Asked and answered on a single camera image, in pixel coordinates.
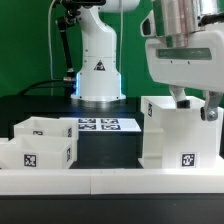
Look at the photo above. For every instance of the white drawer cabinet frame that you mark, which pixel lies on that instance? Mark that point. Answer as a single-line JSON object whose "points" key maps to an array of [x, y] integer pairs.
{"points": [[178, 138]]}

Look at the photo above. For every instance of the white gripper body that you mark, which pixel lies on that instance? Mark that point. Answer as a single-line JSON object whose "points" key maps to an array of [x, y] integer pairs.
{"points": [[199, 66]]}

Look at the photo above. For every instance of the white marker sheet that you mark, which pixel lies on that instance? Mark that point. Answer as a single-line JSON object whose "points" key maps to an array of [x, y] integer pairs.
{"points": [[108, 124]]}

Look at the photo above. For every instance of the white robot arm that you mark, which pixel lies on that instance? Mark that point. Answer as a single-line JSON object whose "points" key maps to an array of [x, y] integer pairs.
{"points": [[175, 21]]}

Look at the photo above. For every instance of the white front barrier rail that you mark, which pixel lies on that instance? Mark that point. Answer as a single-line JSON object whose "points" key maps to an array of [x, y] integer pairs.
{"points": [[113, 181]]}

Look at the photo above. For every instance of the white barrier rail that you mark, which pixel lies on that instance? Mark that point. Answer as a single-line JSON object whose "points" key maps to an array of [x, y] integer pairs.
{"points": [[3, 141], [113, 181]]}

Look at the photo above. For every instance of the white front drawer box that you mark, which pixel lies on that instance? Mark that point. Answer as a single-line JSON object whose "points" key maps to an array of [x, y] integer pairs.
{"points": [[38, 152]]}

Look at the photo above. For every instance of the white left barrier rail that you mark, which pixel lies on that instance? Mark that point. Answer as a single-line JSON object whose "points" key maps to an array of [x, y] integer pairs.
{"points": [[3, 141]]}

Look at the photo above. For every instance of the white drawer box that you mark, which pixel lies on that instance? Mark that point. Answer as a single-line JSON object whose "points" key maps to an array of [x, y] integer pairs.
{"points": [[48, 127], [38, 152]]}

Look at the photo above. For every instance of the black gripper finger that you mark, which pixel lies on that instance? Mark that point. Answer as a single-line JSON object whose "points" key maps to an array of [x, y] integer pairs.
{"points": [[209, 112], [179, 96]]}

